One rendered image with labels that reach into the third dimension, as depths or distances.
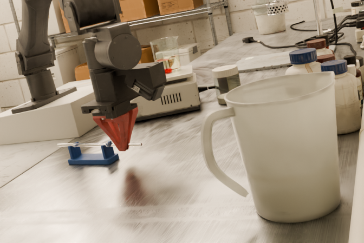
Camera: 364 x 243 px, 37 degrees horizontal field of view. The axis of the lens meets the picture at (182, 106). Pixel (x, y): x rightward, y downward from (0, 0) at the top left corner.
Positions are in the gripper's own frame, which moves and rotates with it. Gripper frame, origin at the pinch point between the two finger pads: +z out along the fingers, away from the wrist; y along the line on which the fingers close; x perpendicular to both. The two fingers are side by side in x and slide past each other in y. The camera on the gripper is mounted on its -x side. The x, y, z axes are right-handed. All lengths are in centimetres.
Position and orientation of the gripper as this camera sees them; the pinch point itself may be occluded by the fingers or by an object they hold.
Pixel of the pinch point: (122, 145)
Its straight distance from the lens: 97.4
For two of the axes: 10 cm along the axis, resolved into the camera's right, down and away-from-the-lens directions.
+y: 4.8, -3.0, 8.2
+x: -8.5, 0.4, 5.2
